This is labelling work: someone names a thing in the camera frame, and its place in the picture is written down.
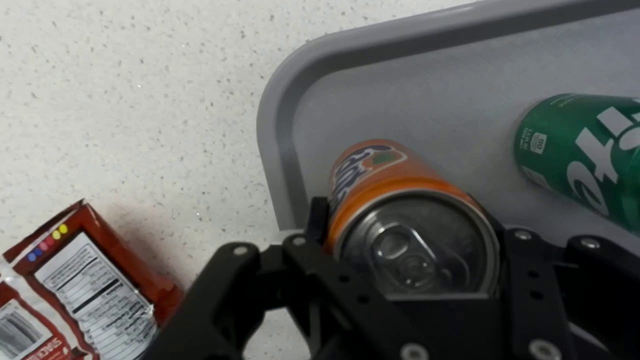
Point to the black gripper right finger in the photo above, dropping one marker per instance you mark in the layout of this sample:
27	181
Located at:
580	292

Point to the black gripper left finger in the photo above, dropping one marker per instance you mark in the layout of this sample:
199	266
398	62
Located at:
220	292

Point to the green soda can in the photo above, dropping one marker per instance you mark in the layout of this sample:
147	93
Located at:
587	157

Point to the orange soda can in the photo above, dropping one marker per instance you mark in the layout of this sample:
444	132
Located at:
401	201

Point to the grey plastic tray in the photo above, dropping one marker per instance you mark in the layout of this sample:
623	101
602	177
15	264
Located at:
433	93

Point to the red snack bag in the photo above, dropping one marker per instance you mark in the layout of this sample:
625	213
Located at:
101	287
27	326

